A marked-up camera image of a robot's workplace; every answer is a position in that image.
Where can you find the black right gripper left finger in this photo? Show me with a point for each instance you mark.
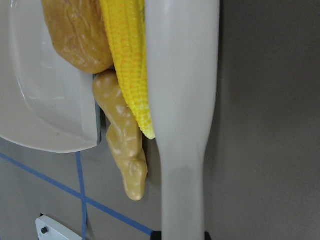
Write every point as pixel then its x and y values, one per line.
pixel 156 235

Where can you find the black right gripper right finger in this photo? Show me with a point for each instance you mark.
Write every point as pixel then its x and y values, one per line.
pixel 207 236

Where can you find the tan toy drumstick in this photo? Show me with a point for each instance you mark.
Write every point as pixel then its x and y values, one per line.
pixel 123 136

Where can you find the white plastic dustpan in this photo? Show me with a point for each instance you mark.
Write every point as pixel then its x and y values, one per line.
pixel 45 103

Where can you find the yellow toy corn cob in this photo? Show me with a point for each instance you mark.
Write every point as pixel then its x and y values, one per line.
pixel 124 22

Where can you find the brown toy chicken piece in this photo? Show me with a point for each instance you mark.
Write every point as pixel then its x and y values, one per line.
pixel 78 34

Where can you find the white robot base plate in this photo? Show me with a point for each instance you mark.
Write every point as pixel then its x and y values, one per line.
pixel 49 229

